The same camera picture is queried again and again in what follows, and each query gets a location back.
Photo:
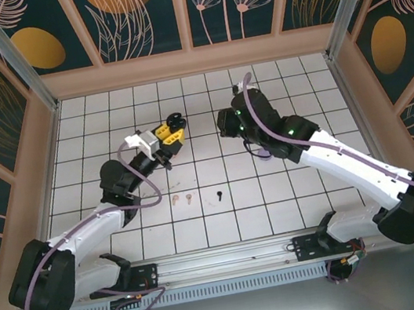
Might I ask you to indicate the yellow power connector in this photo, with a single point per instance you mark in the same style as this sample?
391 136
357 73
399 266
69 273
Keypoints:
138 296
352 259

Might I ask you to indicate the aluminium table side rail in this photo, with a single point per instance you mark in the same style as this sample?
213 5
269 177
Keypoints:
350 99
51 149

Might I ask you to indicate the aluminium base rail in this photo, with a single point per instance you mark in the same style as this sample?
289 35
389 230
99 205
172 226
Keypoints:
224 257

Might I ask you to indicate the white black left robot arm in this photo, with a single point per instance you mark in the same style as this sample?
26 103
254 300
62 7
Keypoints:
92 230

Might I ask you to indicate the black earbud charging case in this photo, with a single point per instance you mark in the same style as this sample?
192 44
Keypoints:
175 119

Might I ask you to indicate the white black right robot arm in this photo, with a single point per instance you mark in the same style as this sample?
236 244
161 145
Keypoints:
354 178

